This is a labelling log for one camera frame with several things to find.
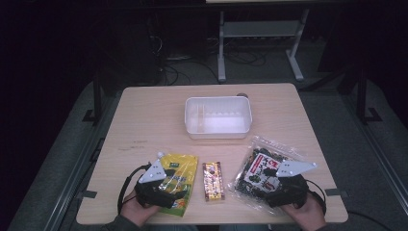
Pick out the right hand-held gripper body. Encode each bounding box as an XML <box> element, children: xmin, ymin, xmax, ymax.
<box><xmin>275</xmin><ymin>161</ymin><xmax>318</xmax><ymax>209</ymax></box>

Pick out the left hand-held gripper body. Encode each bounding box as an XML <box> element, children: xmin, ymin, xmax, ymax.
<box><xmin>134</xmin><ymin>158</ymin><xmax>177</xmax><ymax>209</ymax></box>

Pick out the clear bag of dark snacks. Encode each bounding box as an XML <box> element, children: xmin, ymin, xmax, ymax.
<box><xmin>228</xmin><ymin>135</ymin><xmax>311</xmax><ymax>216</ymax></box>

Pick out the yellow spouted drink pouch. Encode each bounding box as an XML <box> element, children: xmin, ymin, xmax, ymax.
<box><xmin>156</xmin><ymin>151</ymin><xmax>199</xmax><ymax>218</ymax></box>

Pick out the yellow and red candy packet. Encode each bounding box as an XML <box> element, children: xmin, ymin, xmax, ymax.
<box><xmin>201</xmin><ymin>161</ymin><xmax>226</xmax><ymax>202</ymax></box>

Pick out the white plastic container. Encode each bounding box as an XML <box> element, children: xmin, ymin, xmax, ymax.
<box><xmin>184</xmin><ymin>95</ymin><xmax>253</xmax><ymax>141</ymax></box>

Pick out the person's right hand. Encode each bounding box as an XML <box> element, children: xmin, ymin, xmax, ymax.
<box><xmin>280</xmin><ymin>192</ymin><xmax>326</xmax><ymax>231</ymax></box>

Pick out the person's left hand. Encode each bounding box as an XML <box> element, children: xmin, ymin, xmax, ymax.
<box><xmin>120</xmin><ymin>191</ymin><xmax>162</xmax><ymax>227</ymax></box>

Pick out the grey tape strip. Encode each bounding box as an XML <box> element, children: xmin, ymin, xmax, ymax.
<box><xmin>76</xmin><ymin>190</ymin><xmax>98</xmax><ymax>199</ymax></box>
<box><xmin>324</xmin><ymin>188</ymin><xmax>349</xmax><ymax>197</ymax></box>

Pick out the black metal stand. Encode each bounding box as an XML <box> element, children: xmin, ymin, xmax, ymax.
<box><xmin>355</xmin><ymin>64</ymin><xmax>383</xmax><ymax>125</ymax></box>
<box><xmin>82</xmin><ymin>75</ymin><xmax>104</xmax><ymax>126</ymax></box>

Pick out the pale power strip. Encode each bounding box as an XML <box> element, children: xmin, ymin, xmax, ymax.
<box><xmin>166</xmin><ymin>55</ymin><xmax>193</xmax><ymax>62</ymax></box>

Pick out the right hand-held gripper cable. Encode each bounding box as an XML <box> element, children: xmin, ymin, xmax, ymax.
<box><xmin>304</xmin><ymin>179</ymin><xmax>327</xmax><ymax>215</ymax></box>

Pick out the hand-held gripper cable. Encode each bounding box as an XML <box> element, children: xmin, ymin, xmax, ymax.
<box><xmin>116</xmin><ymin>163</ymin><xmax>152</xmax><ymax>216</ymax></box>
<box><xmin>304</xmin><ymin>179</ymin><xmax>327</xmax><ymax>215</ymax></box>

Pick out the left hand-held gripper cable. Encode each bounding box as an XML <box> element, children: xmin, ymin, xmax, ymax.
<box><xmin>116</xmin><ymin>163</ymin><xmax>152</xmax><ymax>216</ymax></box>

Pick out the white metal desk frame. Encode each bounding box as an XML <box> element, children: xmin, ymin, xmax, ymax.
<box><xmin>217</xmin><ymin>9</ymin><xmax>311</xmax><ymax>83</ymax></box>

